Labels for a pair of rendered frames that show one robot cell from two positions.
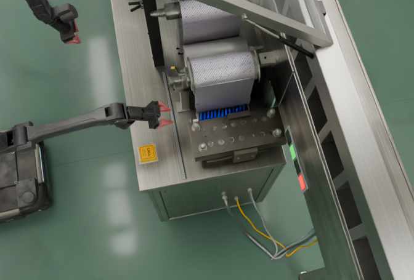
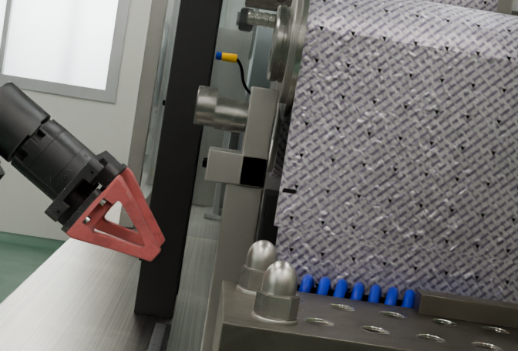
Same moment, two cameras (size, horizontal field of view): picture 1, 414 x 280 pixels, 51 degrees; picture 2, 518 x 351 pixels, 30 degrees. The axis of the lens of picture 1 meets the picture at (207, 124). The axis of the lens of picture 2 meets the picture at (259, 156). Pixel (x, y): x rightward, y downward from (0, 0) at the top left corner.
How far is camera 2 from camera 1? 1.55 m
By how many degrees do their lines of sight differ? 65
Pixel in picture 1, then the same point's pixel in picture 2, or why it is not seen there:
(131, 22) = (102, 265)
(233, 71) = (470, 17)
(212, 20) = not seen: outside the picture
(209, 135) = (320, 312)
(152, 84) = (105, 327)
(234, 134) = (448, 335)
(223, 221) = not seen: outside the picture
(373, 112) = not seen: outside the picture
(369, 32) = not seen: outside the picture
